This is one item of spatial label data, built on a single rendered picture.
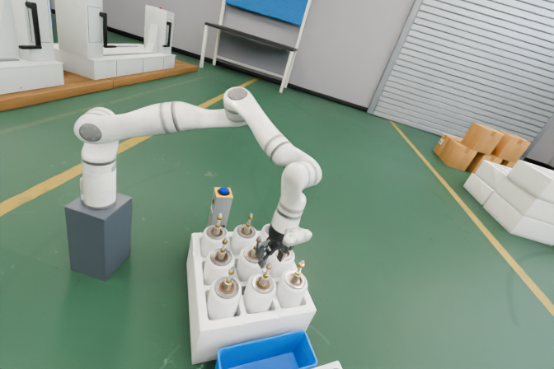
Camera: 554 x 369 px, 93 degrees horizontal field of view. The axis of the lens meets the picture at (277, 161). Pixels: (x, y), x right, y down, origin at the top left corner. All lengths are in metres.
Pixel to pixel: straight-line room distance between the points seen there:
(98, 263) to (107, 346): 0.27
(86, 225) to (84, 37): 2.34
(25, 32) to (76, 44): 0.55
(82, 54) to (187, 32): 3.31
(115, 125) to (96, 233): 0.39
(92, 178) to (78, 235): 0.23
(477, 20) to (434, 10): 0.72
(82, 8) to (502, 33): 5.95
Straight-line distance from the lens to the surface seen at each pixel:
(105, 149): 0.98
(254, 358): 1.08
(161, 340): 1.10
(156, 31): 4.25
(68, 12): 3.27
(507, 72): 6.38
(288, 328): 1.07
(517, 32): 6.34
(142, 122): 0.86
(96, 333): 1.14
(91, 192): 1.03
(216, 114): 0.87
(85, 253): 1.19
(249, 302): 0.96
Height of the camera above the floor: 0.97
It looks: 25 degrees down
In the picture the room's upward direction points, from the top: 17 degrees clockwise
